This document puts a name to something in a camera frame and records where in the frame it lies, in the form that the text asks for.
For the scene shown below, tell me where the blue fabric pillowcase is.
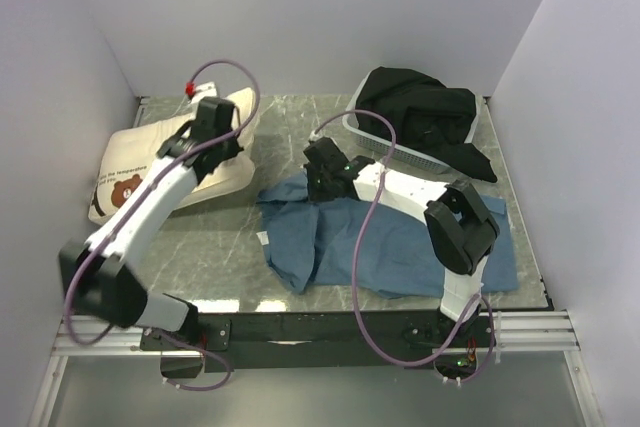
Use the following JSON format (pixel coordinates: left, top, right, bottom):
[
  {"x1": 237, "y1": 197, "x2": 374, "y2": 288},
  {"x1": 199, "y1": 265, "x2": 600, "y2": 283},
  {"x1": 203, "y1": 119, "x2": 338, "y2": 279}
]
[{"x1": 255, "y1": 171, "x2": 520, "y2": 300}]

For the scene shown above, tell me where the cream pillow with bear print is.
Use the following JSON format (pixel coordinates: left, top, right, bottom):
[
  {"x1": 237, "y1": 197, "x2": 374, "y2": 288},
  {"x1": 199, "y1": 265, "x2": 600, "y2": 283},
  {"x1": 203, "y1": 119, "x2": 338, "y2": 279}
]
[{"x1": 88, "y1": 101, "x2": 258, "y2": 225}]

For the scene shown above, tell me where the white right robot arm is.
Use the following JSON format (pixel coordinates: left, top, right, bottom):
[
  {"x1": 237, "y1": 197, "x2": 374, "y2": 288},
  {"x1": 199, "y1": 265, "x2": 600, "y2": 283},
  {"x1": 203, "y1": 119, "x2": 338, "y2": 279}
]
[{"x1": 304, "y1": 134, "x2": 500, "y2": 346}]

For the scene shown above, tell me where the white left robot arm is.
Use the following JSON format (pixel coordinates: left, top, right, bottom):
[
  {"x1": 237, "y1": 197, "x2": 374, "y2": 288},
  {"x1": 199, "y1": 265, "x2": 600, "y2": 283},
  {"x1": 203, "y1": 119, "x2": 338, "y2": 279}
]
[{"x1": 58, "y1": 96, "x2": 243, "y2": 349}]

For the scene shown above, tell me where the grey plastic basket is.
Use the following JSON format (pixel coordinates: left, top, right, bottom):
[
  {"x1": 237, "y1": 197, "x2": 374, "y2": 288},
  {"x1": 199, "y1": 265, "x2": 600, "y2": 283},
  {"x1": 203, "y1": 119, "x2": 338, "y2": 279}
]
[{"x1": 342, "y1": 71, "x2": 485, "y2": 174}]

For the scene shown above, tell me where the black cloth in basket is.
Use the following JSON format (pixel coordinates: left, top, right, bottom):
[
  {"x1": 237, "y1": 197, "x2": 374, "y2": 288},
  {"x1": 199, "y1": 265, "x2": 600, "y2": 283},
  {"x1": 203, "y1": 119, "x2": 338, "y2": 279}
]
[{"x1": 355, "y1": 67, "x2": 497, "y2": 183}]

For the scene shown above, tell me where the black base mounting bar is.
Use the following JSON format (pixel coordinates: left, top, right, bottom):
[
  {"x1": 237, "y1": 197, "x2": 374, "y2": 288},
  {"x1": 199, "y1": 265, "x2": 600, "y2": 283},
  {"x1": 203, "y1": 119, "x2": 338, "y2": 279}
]
[{"x1": 139, "y1": 310, "x2": 496, "y2": 373}]

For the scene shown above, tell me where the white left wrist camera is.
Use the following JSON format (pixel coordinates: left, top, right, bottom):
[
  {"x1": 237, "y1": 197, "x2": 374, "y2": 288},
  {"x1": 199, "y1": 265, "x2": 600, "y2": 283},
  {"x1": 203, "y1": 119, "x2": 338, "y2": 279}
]
[{"x1": 185, "y1": 81, "x2": 218, "y2": 101}]

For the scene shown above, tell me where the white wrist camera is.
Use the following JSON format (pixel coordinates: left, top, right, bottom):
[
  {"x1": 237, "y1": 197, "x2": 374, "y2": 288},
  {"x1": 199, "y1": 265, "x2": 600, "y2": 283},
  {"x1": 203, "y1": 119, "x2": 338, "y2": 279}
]
[
  {"x1": 309, "y1": 131, "x2": 322, "y2": 142},
  {"x1": 185, "y1": 81, "x2": 218, "y2": 101}
]

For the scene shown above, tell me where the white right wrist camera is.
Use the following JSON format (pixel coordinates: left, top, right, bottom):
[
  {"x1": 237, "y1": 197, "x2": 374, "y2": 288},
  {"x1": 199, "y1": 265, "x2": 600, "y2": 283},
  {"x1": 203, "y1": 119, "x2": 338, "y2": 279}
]
[{"x1": 309, "y1": 131, "x2": 322, "y2": 142}]

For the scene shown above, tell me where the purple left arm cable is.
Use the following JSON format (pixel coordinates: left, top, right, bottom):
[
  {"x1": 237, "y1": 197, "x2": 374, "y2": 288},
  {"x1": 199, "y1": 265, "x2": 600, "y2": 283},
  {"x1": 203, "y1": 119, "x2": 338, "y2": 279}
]
[{"x1": 64, "y1": 60, "x2": 261, "y2": 392}]

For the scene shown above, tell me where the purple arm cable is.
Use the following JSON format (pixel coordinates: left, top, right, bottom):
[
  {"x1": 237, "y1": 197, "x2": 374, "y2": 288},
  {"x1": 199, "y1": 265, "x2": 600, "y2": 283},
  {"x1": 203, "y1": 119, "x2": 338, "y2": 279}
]
[
  {"x1": 64, "y1": 60, "x2": 261, "y2": 392},
  {"x1": 309, "y1": 111, "x2": 496, "y2": 381}
]

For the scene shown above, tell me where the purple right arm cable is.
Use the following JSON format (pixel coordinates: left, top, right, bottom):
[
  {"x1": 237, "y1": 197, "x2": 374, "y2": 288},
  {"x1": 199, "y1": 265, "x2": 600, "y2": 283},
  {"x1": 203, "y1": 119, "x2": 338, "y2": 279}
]
[{"x1": 309, "y1": 111, "x2": 496, "y2": 381}]

